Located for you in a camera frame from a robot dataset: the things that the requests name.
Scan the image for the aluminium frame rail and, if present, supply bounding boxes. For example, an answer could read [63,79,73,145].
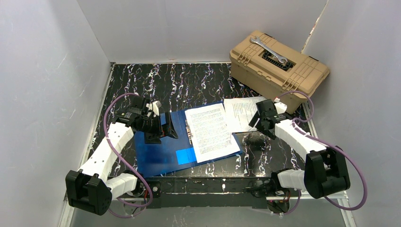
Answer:
[59,176,356,227]

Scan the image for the white printed paper sheet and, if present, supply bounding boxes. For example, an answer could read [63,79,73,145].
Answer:
[184,103,241,163]

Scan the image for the tan plastic toolbox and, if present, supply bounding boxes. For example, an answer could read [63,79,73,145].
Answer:
[229,30,330,99]

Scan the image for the white printed paper files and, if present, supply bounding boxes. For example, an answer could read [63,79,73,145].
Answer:
[223,96,266,133]

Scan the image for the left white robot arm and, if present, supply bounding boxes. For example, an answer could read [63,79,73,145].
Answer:
[65,94,178,215]

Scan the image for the purple cable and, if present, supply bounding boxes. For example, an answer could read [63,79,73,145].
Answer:
[104,92,155,219]
[274,90,368,216]

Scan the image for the blue plastic folder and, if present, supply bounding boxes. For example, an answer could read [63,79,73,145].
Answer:
[134,109,242,177]

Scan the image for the silver open-end wrench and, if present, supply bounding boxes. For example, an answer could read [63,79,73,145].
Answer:
[250,37,288,65]

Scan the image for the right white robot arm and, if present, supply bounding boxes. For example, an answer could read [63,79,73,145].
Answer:
[249,99,350,199]

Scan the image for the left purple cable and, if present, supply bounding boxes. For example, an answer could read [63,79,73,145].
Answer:
[104,92,155,219]

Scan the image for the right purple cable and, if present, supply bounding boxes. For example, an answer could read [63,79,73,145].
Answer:
[274,90,368,216]

